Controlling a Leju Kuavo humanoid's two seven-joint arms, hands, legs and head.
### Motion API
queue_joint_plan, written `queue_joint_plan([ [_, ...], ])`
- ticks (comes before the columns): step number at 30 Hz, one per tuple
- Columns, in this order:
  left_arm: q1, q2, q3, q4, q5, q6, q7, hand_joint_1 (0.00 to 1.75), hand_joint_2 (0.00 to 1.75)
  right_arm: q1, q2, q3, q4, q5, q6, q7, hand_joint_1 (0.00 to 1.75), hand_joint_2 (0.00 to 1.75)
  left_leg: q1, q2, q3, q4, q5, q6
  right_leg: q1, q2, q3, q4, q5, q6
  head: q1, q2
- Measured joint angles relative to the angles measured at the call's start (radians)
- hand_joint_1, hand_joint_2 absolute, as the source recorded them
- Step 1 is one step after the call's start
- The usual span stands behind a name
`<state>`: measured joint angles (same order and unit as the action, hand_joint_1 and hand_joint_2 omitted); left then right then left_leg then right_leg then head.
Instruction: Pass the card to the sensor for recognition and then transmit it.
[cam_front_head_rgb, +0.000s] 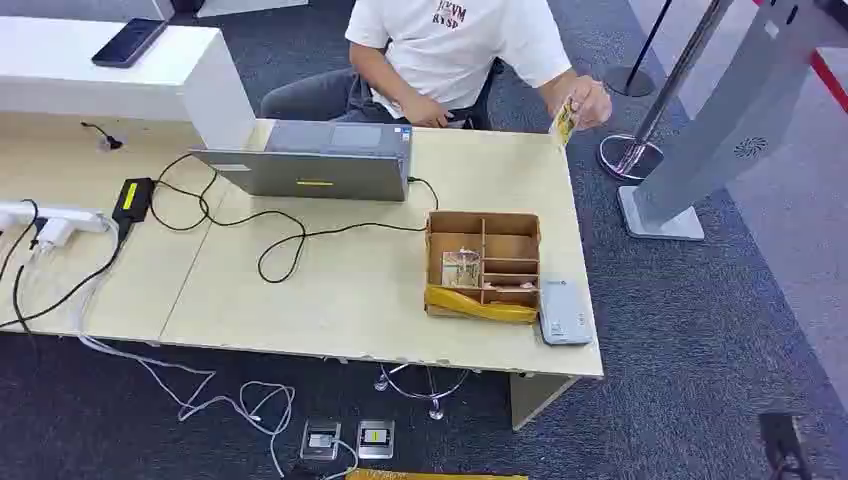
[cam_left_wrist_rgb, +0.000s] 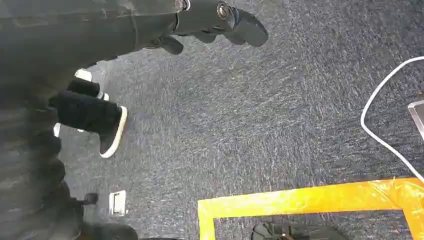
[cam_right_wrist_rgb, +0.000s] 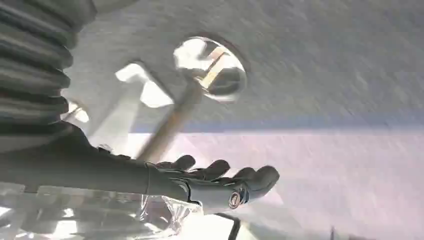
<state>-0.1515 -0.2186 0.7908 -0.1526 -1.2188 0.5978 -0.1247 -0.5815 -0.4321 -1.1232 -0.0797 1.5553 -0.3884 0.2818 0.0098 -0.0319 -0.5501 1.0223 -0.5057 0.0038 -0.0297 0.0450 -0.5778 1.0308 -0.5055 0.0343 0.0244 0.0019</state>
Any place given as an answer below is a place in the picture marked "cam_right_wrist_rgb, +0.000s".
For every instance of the clear plastic bag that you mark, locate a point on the clear plastic bag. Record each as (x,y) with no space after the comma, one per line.
(159,215)

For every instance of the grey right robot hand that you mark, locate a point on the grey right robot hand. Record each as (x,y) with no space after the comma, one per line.
(99,174)

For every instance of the round shiny metal part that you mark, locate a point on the round shiny metal part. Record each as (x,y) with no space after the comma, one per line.
(228,81)

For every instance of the white angular metal part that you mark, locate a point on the white angular metal part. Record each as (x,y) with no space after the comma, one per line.
(152,96)

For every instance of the ribbed grey right arm sleeve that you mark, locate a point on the ribbed grey right arm sleeve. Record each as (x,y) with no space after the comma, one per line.
(31,66)

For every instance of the small white metal part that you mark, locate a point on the small white metal part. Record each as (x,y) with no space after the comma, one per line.
(79,114)

